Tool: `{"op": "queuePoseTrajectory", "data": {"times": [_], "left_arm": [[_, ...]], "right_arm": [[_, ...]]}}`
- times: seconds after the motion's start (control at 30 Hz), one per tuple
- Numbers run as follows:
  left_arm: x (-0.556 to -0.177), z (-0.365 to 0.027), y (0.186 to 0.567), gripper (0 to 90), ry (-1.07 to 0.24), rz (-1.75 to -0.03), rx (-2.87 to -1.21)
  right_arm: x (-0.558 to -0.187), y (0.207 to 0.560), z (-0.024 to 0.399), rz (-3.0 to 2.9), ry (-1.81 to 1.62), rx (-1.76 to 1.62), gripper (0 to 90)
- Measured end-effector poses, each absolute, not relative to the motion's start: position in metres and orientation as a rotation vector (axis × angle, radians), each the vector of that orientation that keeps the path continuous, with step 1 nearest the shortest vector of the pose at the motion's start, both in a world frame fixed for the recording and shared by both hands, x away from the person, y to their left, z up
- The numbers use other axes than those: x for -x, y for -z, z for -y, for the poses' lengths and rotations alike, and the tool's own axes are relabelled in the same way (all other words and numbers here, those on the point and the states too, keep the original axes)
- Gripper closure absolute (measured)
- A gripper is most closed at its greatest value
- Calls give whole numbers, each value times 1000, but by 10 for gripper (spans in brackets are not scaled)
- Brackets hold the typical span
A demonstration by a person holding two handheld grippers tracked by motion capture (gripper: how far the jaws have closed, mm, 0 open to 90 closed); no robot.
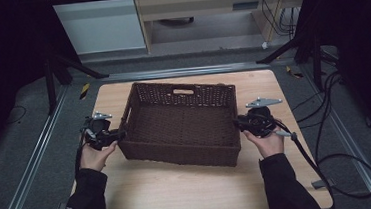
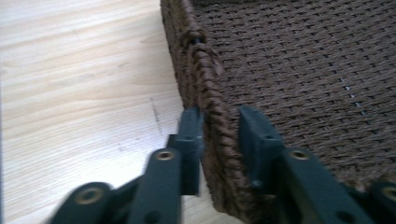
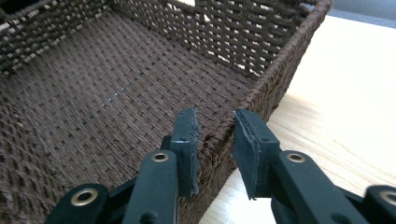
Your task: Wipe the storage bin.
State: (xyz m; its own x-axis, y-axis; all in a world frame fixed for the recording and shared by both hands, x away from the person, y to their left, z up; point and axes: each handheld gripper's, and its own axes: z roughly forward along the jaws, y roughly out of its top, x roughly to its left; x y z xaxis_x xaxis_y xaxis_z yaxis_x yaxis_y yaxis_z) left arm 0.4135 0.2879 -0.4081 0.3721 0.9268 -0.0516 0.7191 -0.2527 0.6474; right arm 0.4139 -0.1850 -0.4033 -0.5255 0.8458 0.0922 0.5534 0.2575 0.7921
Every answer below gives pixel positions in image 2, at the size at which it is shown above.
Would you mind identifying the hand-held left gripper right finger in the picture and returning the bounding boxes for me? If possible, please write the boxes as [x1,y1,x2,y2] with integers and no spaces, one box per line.
[237,105,286,190]

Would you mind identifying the brown woven basket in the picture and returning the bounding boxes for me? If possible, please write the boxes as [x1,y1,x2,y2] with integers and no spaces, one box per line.
[160,0,396,224]

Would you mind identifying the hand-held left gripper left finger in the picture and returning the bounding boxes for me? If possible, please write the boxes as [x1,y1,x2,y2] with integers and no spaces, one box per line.
[166,106,205,197]

